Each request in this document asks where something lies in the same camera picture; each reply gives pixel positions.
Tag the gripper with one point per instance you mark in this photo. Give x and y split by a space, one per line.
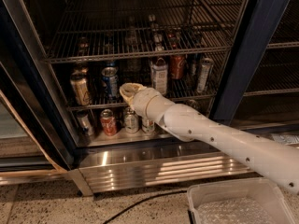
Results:
139 102

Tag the clear water bottle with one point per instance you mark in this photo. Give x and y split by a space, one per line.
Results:
132 43

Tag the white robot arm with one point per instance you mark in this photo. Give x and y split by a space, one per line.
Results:
277 162

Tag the white label juice bottle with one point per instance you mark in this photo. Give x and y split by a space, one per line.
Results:
159 74

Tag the red can bottom shelf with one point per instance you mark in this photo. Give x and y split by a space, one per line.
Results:
108 122

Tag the stainless steel fridge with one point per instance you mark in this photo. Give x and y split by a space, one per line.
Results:
133 160

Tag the open fridge door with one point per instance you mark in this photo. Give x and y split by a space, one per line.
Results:
29 145

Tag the blue pepsi can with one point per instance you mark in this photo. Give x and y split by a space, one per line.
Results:
192 103
110 82

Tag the green white can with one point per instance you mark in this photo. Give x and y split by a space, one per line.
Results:
148 125
131 122

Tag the gold beverage can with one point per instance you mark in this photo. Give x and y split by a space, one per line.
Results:
80 87

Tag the silver can bottom left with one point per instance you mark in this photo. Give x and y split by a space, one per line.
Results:
84 123

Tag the red Coca-Cola can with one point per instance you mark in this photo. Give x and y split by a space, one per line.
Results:
177 66

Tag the blue Pepsi can bottom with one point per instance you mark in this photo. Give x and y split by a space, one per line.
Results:
192 103

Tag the dark can behind red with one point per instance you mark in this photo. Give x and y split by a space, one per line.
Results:
192 62

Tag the tall silver can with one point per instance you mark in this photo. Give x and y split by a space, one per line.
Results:
205 67

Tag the clear plastic bin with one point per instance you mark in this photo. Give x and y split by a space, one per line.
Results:
241 201

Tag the middle wire shelf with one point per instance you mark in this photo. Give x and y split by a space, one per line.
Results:
179 90

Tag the upper wire shelf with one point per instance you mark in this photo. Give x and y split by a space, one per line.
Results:
95 30

